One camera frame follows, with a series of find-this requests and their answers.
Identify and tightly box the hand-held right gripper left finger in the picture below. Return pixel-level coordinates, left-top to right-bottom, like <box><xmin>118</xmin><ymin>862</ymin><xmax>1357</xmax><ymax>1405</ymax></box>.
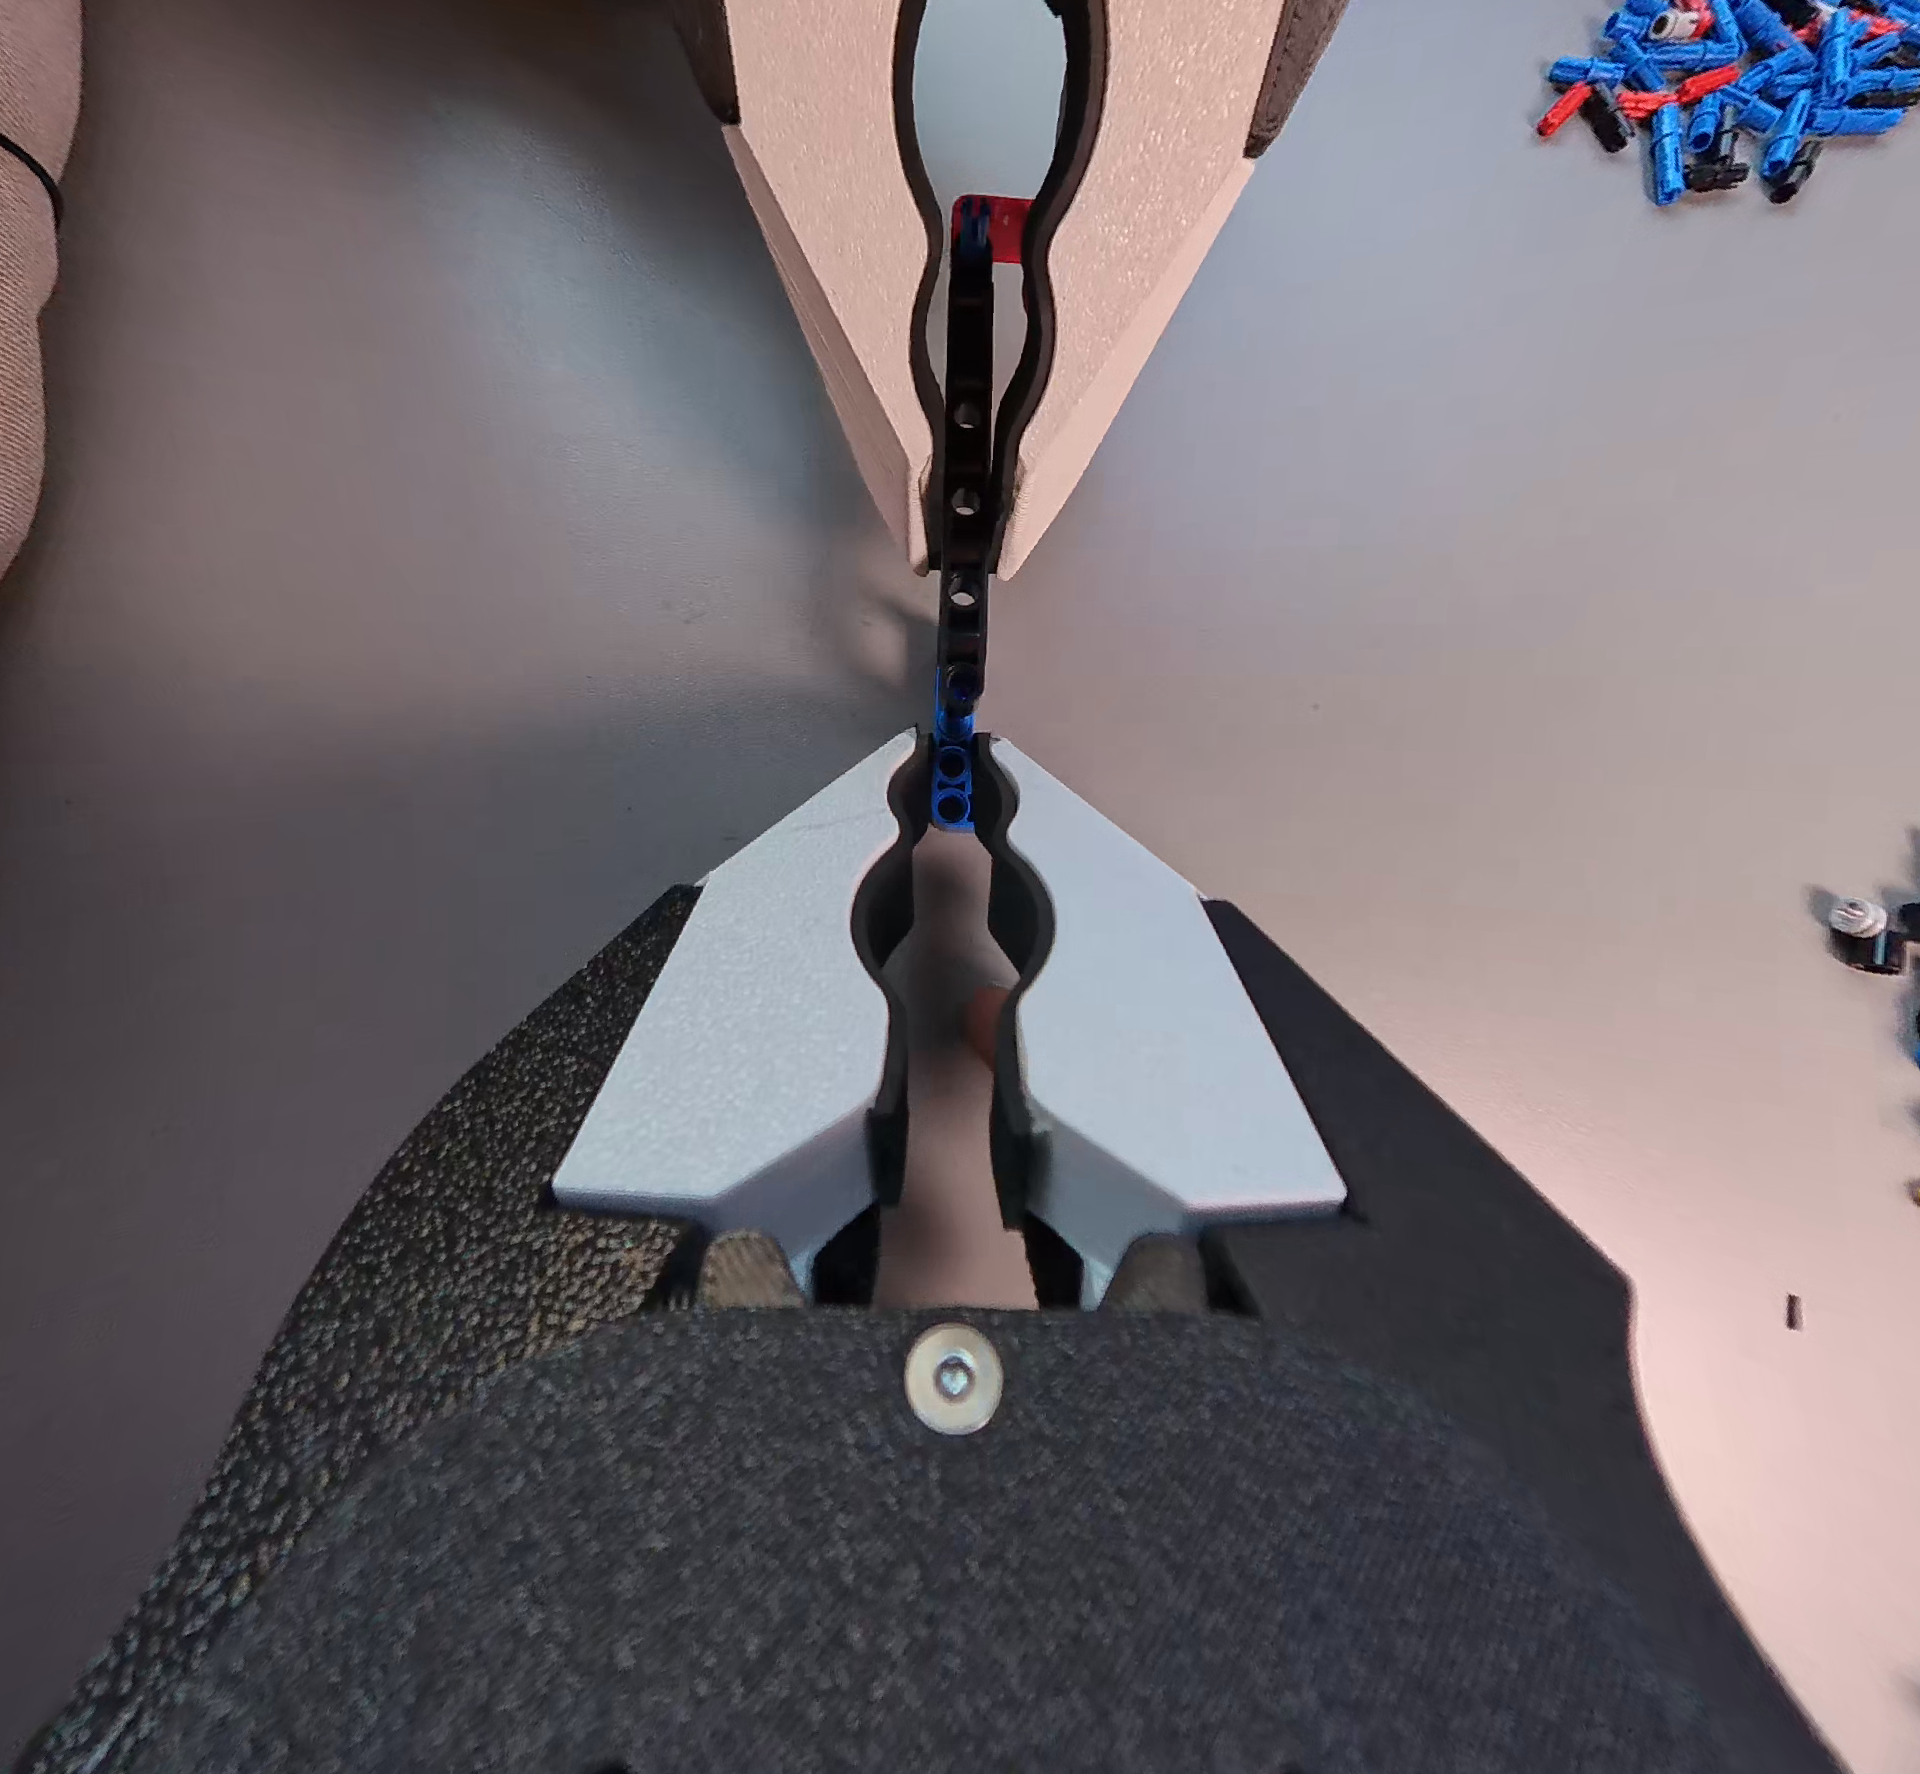
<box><xmin>548</xmin><ymin>724</ymin><xmax>929</xmax><ymax>1308</ymax></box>

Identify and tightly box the thin black cord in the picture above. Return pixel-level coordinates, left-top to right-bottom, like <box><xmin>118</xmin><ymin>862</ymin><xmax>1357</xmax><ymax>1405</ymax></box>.
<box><xmin>0</xmin><ymin>133</ymin><xmax>66</xmax><ymax>234</ymax></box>

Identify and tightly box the pile of blue lego pins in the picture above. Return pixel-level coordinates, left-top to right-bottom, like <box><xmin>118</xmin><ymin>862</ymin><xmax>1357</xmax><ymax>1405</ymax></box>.
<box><xmin>1532</xmin><ymin>0</ymin><xmax>1920</xmax><ymax>205</ymax></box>

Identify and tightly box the pile of mixed lego pieces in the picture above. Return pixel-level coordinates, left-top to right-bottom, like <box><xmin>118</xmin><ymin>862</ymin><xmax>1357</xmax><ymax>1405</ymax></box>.
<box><xmin>1817</xmin><ymin>829</ymin><xmax>1920</xmax><ymax>1072</ymax></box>

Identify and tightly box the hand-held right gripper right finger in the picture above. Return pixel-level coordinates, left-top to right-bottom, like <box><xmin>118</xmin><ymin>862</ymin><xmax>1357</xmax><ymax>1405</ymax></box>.
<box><xmin>982</xmin><ymin>730</ymin><xmax>1348</xmax><ymax>1311</ymax></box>

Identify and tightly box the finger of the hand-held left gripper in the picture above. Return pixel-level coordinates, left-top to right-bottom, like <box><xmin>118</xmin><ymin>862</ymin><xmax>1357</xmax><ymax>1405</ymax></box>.
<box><xmin>991</xmin><ymin>0</ymin><xmax>1326</xmax><ymax>587</ymax></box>
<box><xmin>699</xmin><ymin>0</ymin><xmax>971</xmax><ymax>578</ymax></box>

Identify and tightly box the black lego beam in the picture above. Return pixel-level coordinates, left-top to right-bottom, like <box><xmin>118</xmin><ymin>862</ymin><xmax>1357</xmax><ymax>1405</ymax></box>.
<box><xmin>929</xmin><ymin>213</ymin><xmax>1012</xmax><ymax>742</ymax></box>

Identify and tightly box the blue lego connector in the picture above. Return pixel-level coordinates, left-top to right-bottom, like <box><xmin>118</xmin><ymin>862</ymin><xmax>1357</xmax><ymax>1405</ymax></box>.
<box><xmin>929</xmin><ymin>668</ymin><xmax>991</xmax><ymax>834</ymax></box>

